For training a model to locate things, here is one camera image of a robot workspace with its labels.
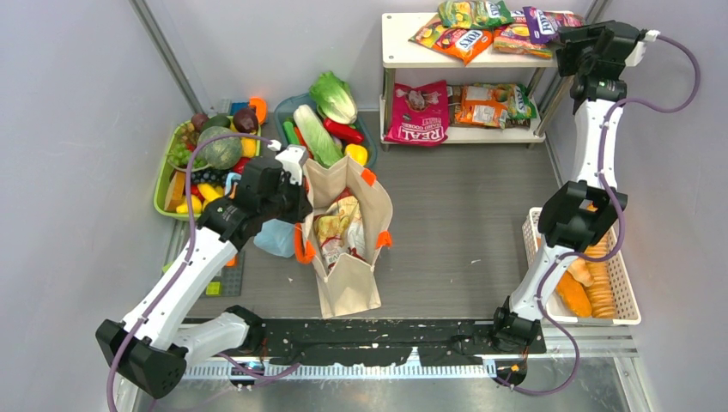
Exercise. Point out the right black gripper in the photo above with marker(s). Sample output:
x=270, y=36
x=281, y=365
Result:
x=573, y=53

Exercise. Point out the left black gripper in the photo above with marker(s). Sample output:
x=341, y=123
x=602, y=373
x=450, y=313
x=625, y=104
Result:
x=297, y=201

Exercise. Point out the light blue plastic bag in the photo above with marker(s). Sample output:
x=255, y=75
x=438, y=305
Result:
x=276, y=237

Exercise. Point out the purple snack bag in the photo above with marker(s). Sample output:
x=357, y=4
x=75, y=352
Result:
x=544, y=25

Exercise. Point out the red white chips bag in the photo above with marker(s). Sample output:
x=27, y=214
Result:
x=340, y=230

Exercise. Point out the beige canvas tote bag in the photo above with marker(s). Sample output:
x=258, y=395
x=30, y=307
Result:
x=350, y=287

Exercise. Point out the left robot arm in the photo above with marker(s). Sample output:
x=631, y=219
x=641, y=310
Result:
x=147, y=347

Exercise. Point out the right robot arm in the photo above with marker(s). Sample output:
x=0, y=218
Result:
x=586, y=207

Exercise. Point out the black grapes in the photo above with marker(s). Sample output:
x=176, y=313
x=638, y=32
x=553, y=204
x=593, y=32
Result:
x=211, y=176

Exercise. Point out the green fruit tray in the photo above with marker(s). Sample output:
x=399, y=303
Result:
x=170, y=189

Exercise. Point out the yellow banana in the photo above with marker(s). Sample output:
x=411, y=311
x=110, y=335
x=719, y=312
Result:
x=209, y=193

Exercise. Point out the green cantaloupe melon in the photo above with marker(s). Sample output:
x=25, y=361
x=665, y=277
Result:
x=221, y=150

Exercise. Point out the green cucumber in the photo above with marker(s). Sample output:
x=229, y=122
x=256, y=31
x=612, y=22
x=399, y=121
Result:
x=289, y=133

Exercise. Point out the dark purple fruit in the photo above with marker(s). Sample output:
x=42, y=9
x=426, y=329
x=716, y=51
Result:
x=245, y=120

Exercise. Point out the napa cabbage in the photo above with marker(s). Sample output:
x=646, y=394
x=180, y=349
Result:
x=316, y=137

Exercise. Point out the yellow orange snack bag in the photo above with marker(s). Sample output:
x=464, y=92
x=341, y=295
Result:
x=514, y=38

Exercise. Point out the teal vegetable tray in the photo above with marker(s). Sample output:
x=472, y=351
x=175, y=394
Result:
x=285, y=112

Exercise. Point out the green grapes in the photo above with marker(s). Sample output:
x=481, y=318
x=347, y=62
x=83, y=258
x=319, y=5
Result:
x=179, y=154

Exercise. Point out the red pepper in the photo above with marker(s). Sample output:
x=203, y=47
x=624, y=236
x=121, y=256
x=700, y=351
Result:
x=345, y=132

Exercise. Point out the yellow bell pepper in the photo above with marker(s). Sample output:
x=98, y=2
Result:
x=358, y=153

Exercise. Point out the green lettuce head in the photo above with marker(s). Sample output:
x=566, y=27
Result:
x=334, y=98

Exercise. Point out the orange green snack bag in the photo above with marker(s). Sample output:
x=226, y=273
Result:
x=491, y=106

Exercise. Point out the orange Fox's snack bag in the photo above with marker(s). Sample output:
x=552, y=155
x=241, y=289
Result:
x=461, y=43

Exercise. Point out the pink Real snack bag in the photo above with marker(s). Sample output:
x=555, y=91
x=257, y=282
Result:
x=420, y=115

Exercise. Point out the white two-tier shelf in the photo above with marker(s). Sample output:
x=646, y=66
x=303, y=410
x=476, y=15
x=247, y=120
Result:
x=406, y=62

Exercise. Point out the stack of round crackers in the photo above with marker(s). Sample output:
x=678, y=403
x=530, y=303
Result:
x=599, y=293

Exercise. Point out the white plastic basket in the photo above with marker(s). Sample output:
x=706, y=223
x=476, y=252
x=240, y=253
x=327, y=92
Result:
x=627, y=310

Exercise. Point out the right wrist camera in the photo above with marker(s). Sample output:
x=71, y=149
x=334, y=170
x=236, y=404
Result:
x=639, y=51

